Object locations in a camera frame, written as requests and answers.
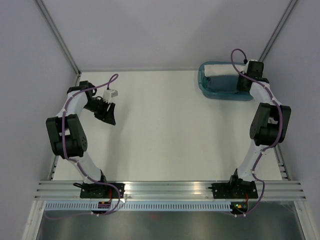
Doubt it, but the aluminium front rail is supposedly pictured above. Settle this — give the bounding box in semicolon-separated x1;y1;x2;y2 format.
34;180;306;202

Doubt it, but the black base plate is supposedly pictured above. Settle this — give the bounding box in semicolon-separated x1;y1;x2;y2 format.
209;181;258;200
73;182;125;199

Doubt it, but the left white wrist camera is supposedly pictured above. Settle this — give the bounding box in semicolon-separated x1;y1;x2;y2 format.
102;88;118;103

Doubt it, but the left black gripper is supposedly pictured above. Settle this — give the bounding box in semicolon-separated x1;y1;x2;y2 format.
83;99;116;127

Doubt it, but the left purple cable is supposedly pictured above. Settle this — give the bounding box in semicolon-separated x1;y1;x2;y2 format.
44;73;125;221

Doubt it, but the blue-grey t shirt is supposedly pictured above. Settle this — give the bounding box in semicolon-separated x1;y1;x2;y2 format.
206;75;239;94

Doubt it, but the white rolled t shirt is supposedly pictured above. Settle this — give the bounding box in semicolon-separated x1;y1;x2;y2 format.
201;64;245;77

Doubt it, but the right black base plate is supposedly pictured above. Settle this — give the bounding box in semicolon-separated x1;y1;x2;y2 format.
209;181;258;200

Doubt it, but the teal plastic basket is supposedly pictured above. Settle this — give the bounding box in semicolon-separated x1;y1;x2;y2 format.
197;61;253;101

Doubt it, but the aluminium frame post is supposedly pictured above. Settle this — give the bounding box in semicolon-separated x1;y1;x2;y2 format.
258;0;300;62
34;0;81;76

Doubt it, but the right aluminium frame post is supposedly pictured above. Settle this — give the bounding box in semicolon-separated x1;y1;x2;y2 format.
258;0;300;62

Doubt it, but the light blue cable duct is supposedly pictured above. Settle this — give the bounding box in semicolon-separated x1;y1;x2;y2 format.
45;201;231;212

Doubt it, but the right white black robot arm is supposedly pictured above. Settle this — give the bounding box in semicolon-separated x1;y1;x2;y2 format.
226;59;292;199

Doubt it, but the left aluminium frame post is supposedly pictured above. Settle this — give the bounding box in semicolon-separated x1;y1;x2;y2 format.
34;0;81;76

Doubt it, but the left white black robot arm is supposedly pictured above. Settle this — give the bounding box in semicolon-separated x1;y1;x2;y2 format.
45;81;118;199

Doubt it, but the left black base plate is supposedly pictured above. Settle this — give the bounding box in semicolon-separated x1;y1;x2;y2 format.
73;182;125;199

